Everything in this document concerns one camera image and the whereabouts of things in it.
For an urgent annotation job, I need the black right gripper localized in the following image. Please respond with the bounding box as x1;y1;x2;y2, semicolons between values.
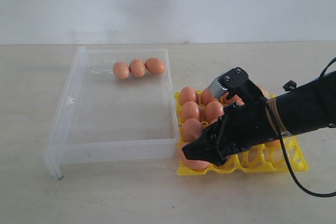
182;102;280;166

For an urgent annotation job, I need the brown egg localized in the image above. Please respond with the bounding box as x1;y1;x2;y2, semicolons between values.
176;143;210;170
182;118;203;142
201;88;217;106
180;86;199;106
112;61;130;80
145;57;165;75
181;101;201;123
204;101;224;123
221;92;244;105
209;119;218;125
257;85;269;99
129;59;146;78
265;140;281;148

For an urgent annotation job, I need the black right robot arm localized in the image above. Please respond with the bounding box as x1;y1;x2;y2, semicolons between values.
182;68;335;166

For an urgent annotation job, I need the yellow plastic egg tray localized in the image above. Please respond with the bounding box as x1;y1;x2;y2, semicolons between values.
174;90;309;176

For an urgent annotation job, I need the clear plastic container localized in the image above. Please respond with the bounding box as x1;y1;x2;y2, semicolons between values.
44;47;180;179

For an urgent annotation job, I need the black camera cable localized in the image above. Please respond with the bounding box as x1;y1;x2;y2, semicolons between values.
230;56;336;198

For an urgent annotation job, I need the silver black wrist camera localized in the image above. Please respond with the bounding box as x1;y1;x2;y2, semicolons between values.
207;67;266;104

